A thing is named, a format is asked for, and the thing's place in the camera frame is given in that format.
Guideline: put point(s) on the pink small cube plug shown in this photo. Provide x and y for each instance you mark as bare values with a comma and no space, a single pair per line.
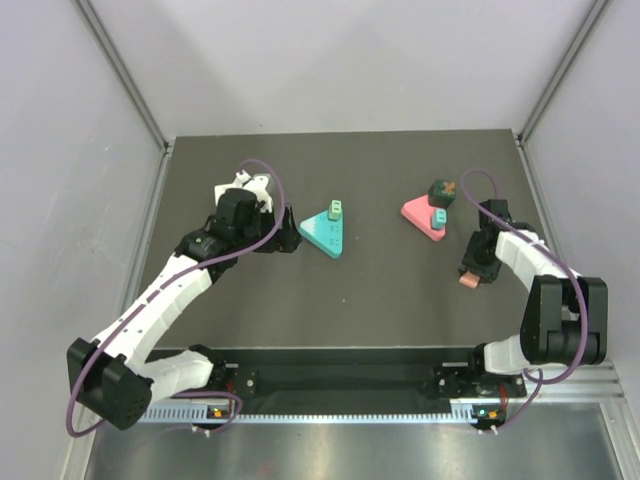
470,280

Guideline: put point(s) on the mint green small plug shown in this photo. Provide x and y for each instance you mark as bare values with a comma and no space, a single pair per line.
335,211

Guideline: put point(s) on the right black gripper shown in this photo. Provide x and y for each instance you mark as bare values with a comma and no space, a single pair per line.
469,264

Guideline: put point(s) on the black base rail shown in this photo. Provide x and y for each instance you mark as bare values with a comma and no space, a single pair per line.
431,372

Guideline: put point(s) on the teal small cube plug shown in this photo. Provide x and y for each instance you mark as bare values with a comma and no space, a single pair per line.
439,219

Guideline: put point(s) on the pink triangular power strip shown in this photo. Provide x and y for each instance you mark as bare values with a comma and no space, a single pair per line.
418,212

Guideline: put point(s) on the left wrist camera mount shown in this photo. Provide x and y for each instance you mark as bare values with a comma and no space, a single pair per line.
264,197

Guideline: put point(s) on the plain white cube socket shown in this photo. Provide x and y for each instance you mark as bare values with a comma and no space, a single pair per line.
219,191

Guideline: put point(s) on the teal triangular power strip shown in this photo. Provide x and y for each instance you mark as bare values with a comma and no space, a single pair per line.
325,233

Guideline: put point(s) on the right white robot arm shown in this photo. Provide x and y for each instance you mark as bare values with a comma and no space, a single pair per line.
566,314

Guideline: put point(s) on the dark green cube plug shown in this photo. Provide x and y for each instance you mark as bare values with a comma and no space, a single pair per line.
442,193

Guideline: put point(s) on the white triangular power strip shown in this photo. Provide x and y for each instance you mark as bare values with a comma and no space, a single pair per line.
260,181

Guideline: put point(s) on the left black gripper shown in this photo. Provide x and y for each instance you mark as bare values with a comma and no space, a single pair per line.
286,239

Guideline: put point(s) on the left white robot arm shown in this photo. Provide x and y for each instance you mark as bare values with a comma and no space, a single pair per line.
111,374

